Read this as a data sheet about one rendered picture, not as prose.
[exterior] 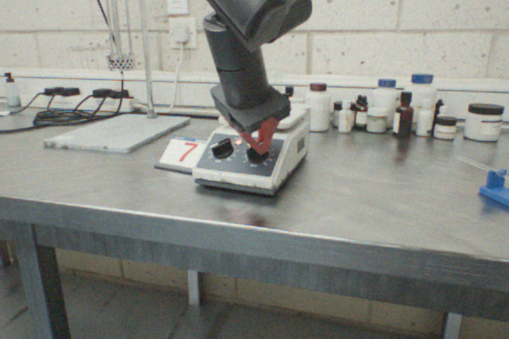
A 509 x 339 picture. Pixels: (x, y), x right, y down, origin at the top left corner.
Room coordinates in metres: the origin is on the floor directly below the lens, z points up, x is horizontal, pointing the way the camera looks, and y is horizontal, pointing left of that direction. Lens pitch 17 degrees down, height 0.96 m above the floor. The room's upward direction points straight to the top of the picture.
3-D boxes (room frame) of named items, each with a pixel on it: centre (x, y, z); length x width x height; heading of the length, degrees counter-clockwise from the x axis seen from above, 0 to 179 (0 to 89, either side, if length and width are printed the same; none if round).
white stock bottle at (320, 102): (0.88, -0.14, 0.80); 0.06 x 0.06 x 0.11
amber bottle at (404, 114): (0.82, -0.33, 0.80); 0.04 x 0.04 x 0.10
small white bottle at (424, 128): (0.82, -0.38, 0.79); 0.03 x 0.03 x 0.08
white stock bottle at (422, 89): (0.88, -0.38, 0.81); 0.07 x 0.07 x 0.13
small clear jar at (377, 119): (0.86, -0.28, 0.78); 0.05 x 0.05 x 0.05
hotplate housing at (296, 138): (0.60, 0.00, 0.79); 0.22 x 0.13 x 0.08; 159
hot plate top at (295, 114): (0.62, -0.01, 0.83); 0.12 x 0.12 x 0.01; 69
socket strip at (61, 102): (1.16, 0.55, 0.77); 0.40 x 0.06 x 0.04; 75
